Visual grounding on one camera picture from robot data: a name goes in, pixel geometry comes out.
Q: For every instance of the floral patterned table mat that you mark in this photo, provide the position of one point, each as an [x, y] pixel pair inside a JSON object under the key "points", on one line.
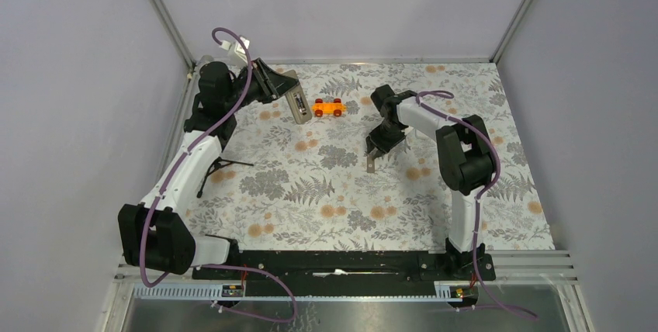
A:
{"points": [[305, 187]]}

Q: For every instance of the orange toy car chassis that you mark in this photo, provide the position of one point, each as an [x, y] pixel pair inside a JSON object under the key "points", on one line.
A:
{"points": [[334, 108]]}

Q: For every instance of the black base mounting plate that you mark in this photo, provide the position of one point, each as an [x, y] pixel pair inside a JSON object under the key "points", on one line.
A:
{"points": [[350, 273]]}

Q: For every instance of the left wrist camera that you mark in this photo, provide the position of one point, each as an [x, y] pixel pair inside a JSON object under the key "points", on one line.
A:
{"points": [[236, 52]]}

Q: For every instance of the grey battery cover strip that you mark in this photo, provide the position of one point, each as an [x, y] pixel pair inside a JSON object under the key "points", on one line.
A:
{"points": [[371, 166]]}

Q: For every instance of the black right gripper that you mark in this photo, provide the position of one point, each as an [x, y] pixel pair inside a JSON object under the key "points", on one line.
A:
{"points": [[381, 144]]}

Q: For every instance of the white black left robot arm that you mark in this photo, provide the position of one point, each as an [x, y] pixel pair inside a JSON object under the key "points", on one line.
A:
{"points": [[153, 232]]}

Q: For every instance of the grey remote control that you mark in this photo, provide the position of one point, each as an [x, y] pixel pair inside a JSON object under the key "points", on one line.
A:
{"points": [[297, 101]]}

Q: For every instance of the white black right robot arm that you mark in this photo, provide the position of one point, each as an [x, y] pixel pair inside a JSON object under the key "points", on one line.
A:
{"points": [[467, 160]]}

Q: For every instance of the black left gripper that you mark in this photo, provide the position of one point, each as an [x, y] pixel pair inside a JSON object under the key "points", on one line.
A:
{"points": [[272, 84]]}

